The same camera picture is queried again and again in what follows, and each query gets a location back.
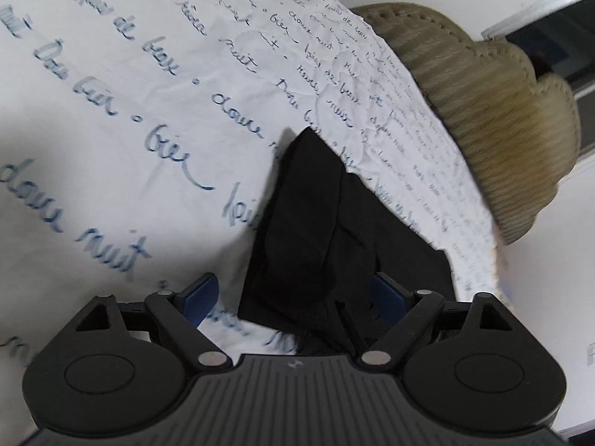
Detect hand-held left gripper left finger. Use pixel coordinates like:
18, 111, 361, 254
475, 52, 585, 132
74, 272, 231, 374

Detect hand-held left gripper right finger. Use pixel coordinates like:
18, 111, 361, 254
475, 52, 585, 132
357, 271, 513, 374

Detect black pants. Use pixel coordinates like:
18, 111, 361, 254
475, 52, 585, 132
237, 127, 457, 358

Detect white script-print bed sheet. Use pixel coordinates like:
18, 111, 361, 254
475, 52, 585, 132
0, 0, 514, 446

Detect olive padded headboard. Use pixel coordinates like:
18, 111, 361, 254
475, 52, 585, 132
350, 2, 583, 248

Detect white framed dark window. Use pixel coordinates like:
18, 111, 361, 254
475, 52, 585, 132
481, 0, 595, 99

